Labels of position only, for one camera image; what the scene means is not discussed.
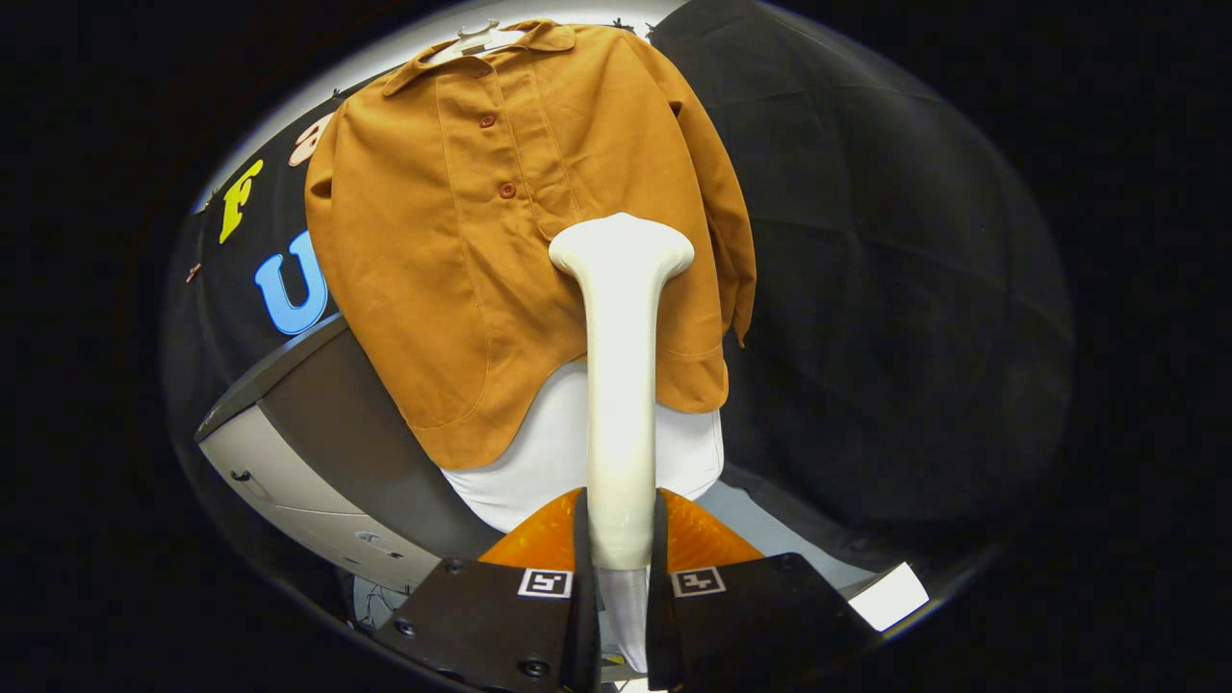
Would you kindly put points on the white rectangular sheet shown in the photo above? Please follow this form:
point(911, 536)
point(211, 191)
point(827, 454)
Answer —
point(887, 597)

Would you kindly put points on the white fabric board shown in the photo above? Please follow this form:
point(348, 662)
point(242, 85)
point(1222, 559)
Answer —
point(539, 462)

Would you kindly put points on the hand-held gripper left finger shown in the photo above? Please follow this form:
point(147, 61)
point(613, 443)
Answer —
point(581, 626)

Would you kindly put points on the grey cabinet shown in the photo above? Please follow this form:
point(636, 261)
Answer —
point(337, 414)

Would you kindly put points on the white garment steamer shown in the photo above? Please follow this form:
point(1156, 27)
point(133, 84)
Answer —
point(621, 385)

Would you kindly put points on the orange button-up shirt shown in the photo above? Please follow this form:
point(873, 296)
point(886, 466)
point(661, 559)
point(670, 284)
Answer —
point(433, 241)

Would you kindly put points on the reddish small clip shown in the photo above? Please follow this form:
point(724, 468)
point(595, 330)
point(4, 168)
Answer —
point(193, 272)

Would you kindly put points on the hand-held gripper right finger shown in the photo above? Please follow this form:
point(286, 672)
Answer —
point(658, 626)

